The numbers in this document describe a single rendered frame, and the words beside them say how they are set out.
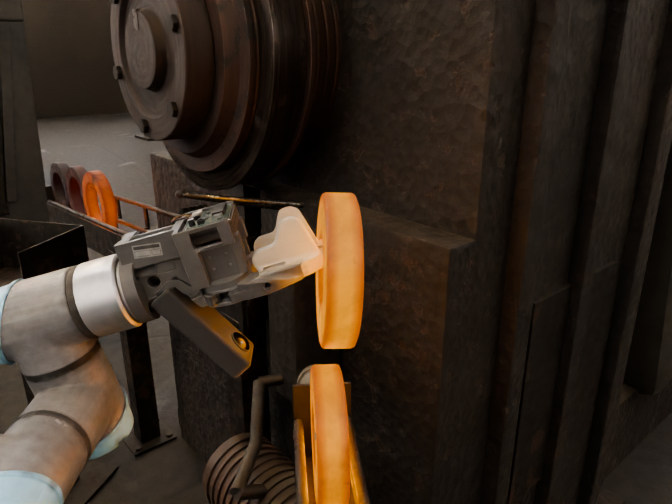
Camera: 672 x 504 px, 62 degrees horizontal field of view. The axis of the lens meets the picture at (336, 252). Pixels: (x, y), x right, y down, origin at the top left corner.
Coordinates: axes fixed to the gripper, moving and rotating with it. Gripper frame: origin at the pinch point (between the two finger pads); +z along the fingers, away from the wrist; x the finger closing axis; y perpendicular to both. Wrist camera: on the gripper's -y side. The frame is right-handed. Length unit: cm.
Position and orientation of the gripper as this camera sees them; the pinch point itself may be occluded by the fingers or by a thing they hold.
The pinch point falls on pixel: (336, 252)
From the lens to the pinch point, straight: 56.0
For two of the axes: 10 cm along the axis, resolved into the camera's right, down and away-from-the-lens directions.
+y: -2.5, -9.0, -3.5
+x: -1.0, -3.4, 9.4
